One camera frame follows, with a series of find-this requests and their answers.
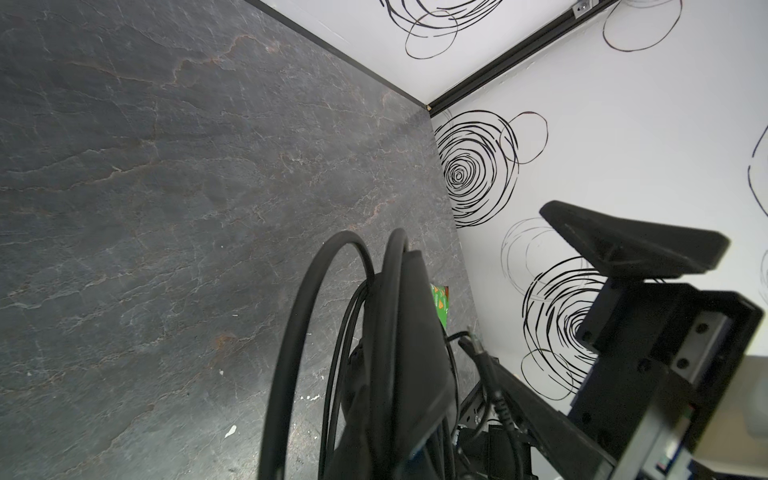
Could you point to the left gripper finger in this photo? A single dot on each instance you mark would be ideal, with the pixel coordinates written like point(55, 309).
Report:
point(632, 249)

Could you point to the black and blue headphones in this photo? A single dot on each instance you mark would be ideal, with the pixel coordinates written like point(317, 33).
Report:
point(391, 403)

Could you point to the green snack bag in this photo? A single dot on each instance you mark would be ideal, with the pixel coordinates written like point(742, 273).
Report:
point(441, 297)

